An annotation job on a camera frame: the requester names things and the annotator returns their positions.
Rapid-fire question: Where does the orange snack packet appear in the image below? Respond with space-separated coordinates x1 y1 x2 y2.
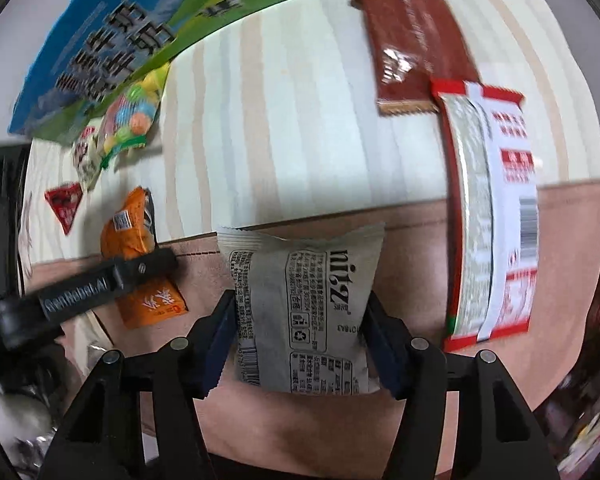
99 185 190 330

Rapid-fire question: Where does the black device at bedside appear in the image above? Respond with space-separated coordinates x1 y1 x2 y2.
0 142 31 380

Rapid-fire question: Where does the red triangular snack packet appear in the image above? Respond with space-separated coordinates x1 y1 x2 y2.
44 182 83 235

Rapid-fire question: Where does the red white noodle packet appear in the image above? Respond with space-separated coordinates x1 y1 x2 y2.
431 79 539 352

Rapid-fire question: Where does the cardboard box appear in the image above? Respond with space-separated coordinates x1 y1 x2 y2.
8 0 286 145

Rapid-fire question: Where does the colourful gumball bag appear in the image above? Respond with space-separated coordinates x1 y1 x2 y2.
97 63 171 169

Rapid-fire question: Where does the white nitz snack packet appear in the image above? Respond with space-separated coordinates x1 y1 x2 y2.
216 224 385 396

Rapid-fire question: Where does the small white candy packet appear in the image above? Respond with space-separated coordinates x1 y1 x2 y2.
72 119 102 191

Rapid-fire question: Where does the dark red snack packet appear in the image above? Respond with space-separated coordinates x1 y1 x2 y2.
350 0 480 116

